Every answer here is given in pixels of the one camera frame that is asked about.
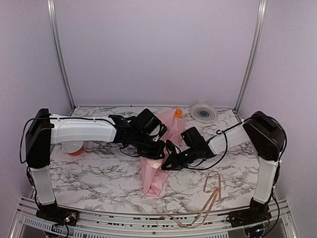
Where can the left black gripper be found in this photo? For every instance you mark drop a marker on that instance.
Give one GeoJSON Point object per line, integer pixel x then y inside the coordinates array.
{"type": "Point", "coordinates": [157, 153]}

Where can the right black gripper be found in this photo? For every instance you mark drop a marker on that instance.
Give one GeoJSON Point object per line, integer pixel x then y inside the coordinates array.
{"type": "Point", "coordinates": [175, 166]}

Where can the orange fake flower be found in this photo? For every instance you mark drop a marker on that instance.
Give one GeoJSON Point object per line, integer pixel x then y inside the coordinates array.
{"type": "Point", "coordinates": [178, 113]}

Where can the tan ribbon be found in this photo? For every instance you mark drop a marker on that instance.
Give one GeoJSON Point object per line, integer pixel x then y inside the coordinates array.
{"type": "Point", "coordinates": [215, 195]}

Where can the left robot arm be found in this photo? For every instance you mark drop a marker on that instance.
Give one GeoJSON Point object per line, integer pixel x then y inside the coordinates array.
{"type": "Point", "coordinates": [46, 131]}

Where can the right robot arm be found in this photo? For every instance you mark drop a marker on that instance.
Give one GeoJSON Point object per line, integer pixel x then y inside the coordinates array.
{"type": "Point", "coordinates": [264, 132]}

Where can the grey ringed plate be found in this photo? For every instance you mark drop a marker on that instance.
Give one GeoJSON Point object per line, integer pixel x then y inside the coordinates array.
{"type": "Point", "coordinates": [203, 112]}

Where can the red and white bowl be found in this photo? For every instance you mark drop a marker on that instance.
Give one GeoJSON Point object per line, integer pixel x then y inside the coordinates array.
{"type": "Point", "coordinates": [73, 148]}

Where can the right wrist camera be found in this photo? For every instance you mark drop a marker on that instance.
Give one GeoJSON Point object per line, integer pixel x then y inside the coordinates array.
{"type": "Point", "coordinates": [171, 148]}

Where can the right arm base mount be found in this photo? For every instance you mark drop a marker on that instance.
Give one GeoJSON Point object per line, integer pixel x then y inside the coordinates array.
{"type": "Point", "coordinates": [257, 212]}

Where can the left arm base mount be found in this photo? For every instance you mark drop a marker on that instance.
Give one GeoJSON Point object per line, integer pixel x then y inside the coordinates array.
{"type": "Point", "coordinates": [55, 213]}

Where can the front aluminium rail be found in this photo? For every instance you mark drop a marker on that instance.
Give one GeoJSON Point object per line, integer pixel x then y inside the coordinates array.
{"type": "Point", "coordinates": [92, 224]}

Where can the left aluminium frame post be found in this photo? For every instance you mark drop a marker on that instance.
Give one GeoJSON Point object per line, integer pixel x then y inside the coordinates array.
{"type": "Point", "coordinates": [58, 51]}

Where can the aluminium frame post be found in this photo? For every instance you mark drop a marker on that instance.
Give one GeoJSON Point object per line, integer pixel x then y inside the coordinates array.
{"type": "Point", "coordinates": [58, 51]}
{"type": "Point", "coordinates": [253, 53]}

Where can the right aluminium frame post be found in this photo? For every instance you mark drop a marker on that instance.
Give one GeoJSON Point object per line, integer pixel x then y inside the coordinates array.
{"type": "Point", "coordinates": [253, 53]}

